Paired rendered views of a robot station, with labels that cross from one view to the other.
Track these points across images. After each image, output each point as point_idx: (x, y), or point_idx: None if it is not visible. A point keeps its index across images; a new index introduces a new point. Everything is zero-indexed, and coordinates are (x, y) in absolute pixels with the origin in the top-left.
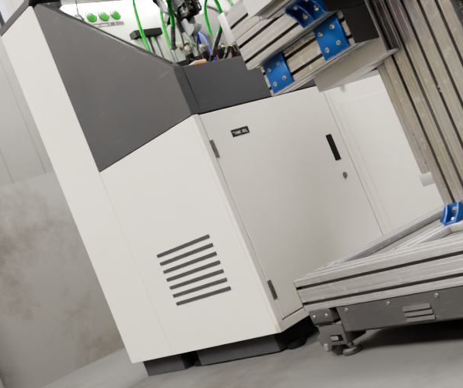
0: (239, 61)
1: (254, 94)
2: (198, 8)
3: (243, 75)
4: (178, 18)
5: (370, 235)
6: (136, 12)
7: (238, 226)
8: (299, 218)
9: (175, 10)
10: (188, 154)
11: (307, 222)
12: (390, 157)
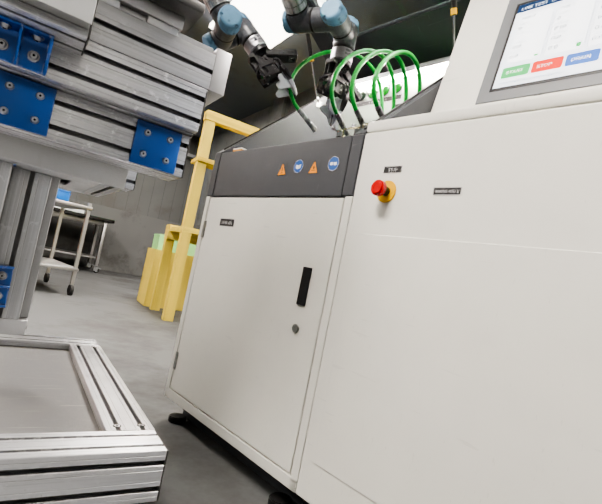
0: (264, 152)
1: (257, 190)
2: (329, 87)
3: (259, 167)
4: (328, 98)
5: (278, 421)
6: (378, 87)
7: (185, 297)
8: (223, 329)
9: (294, 93)
10: None
11: (226, 339)
12: (398, 365)
